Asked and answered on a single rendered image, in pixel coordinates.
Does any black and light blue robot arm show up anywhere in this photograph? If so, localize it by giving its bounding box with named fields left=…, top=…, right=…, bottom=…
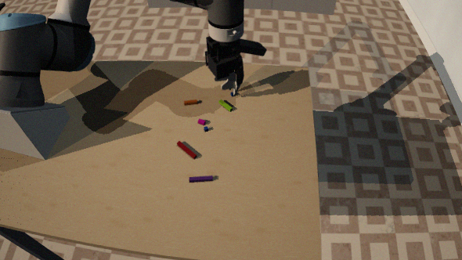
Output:
left=0, top=0, right=266, bottom=107

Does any dark red rod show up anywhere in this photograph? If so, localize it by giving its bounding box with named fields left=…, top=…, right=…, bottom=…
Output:
left=177, top=141, right=197, bottom=159

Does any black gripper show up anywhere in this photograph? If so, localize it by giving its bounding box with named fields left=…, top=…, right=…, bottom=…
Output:
left=205, top=36, right=244, bottom=95

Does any lime green rod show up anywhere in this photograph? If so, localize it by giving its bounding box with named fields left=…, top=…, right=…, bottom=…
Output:
left=218, top=99, right=233, bottom=112

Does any purple rod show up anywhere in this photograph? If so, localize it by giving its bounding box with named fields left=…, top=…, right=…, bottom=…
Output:
left=189, top=176, right=213, bottom=182

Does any orange rod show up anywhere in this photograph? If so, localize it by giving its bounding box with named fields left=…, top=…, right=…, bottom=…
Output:
left=184, top=99, right=197, bottom=106

